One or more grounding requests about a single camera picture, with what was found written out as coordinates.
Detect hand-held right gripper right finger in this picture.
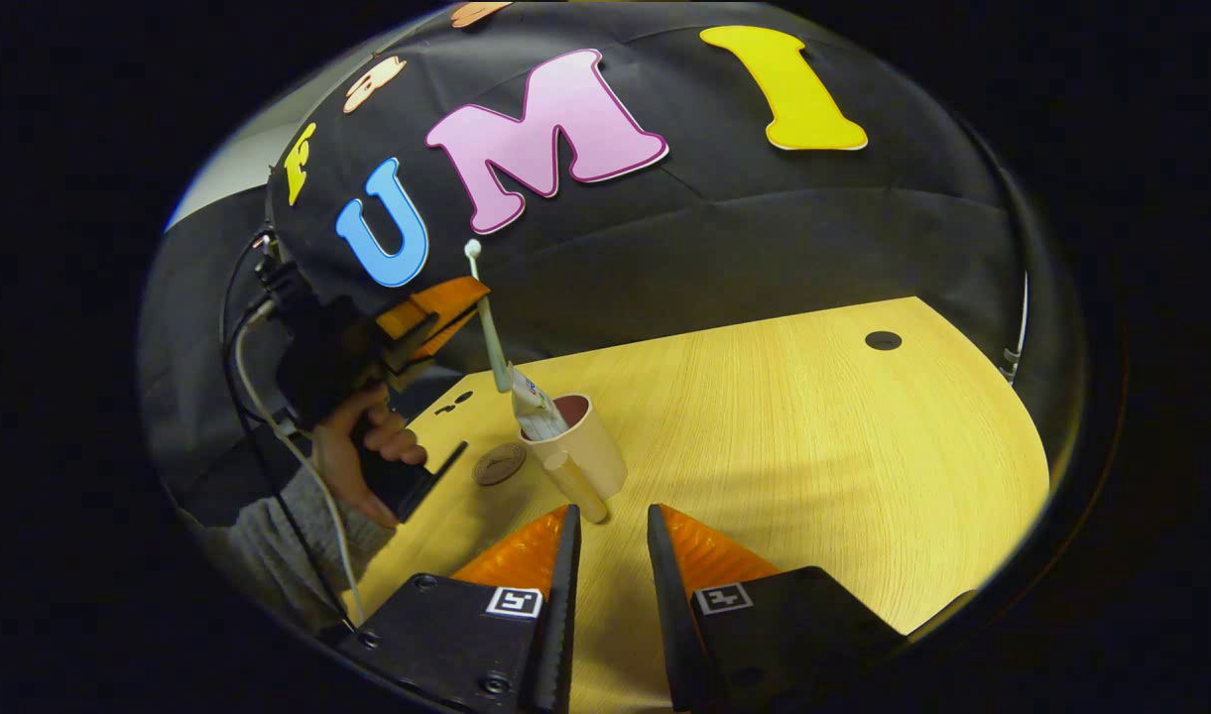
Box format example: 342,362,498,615
648,504,908,714

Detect white cable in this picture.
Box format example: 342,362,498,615
232,297,365,626

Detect wooden desktop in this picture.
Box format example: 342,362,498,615
342,296,1051,714

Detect beige cup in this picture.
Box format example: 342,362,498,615
519,394,629,526

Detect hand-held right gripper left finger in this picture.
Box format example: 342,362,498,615
337,504,582,714

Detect black cable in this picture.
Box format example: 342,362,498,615
221,226,354,636

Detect pale green toothbrush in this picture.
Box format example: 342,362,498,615
463,239,516,396

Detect round wooden coaster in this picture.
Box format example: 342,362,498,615
471,442,529,488

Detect white toothpaste tube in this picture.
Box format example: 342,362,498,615
511,367,572,443

